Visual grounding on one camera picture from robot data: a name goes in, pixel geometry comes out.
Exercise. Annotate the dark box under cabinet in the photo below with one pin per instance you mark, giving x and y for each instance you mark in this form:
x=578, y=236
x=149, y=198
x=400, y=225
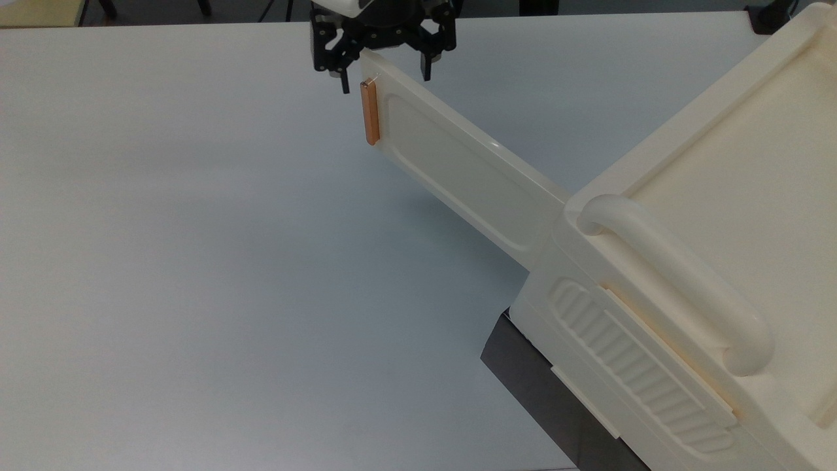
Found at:
x=543, y=386

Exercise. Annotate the black clamp block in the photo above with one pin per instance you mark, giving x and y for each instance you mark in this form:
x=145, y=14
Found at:
x=766, y=18

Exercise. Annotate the dark chair leg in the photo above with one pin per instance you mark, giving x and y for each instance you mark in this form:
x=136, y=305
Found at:
x=108, y=6
x=204, y=6

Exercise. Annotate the yellow wooden table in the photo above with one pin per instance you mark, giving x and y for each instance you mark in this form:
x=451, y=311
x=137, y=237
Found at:
x=36, y=12

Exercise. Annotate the cream plastic cabinet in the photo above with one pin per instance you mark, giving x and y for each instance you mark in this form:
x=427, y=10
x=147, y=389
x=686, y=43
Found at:
x=739, y=196

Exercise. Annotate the dark furniture post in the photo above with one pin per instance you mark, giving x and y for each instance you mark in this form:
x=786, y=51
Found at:
x=539, y=6

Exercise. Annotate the cream cabinet door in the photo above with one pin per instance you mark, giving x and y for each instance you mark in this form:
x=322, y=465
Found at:
x=458, y=163

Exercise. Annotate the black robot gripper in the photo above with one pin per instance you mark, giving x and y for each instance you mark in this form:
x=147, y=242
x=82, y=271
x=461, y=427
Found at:
x=392, y=26

